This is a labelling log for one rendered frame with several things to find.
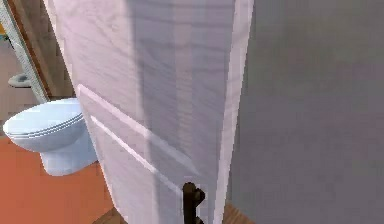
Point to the white room door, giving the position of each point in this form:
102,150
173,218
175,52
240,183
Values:
150,83

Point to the white toilet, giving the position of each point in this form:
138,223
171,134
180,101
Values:
50,128

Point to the white round sink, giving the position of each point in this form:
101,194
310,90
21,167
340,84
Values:
20,80

